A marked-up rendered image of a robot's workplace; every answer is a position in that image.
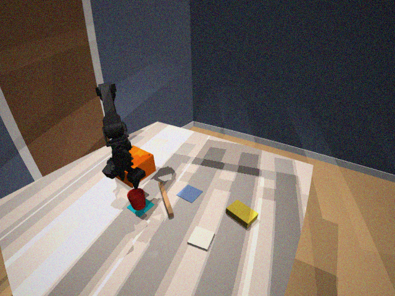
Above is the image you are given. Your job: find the red cup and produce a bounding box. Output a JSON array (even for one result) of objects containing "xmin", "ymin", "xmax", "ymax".
[{"xmin": 127, "ymin": 188, "xmax": 146, "ymax": 210}]

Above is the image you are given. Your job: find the tan flat bar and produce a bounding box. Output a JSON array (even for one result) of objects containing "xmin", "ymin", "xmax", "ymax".
[{"xmin": 158, "ymin": 181, "xmax": 174, "ymax": 218}]

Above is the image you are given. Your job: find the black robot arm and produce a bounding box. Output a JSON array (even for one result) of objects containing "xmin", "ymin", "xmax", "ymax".
[{"xmin": 95, "ymin": 82, "xmax": 134, "ymax": 179}]

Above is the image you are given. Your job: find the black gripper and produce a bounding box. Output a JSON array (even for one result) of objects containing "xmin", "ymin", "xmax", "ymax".
[{"xmin": 118, "ymin": 161, "xmax": 146, "ymax": 189}]

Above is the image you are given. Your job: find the yellow rectangular block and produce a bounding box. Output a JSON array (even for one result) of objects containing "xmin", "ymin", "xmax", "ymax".
[{"xmin": 226, "ymin": 199, "xmax": 258, "ymax": 228}]

